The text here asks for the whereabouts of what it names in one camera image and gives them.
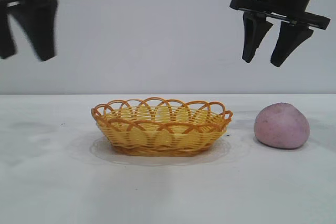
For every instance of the pink peach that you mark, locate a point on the pink peach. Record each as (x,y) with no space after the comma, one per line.
(282,127)

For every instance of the yellow woven plastic basket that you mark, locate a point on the yellow woven plastic basket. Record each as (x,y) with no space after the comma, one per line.
(162,134)

